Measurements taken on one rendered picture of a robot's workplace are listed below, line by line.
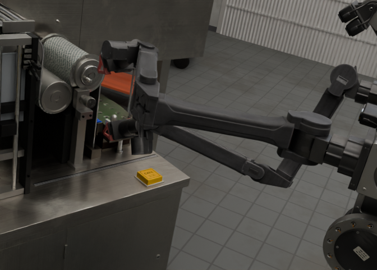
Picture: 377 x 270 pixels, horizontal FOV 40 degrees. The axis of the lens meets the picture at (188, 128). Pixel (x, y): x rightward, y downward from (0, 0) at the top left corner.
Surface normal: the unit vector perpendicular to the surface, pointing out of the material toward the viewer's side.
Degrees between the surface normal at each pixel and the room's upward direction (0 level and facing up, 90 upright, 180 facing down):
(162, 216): 90
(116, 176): 0
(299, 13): 90
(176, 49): 90
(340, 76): 67
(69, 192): 0
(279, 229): 0
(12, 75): 90
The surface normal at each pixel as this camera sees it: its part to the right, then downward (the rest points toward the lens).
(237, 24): -0.41, 0.31
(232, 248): 0.18, -0.89
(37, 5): 0.65, 0.42
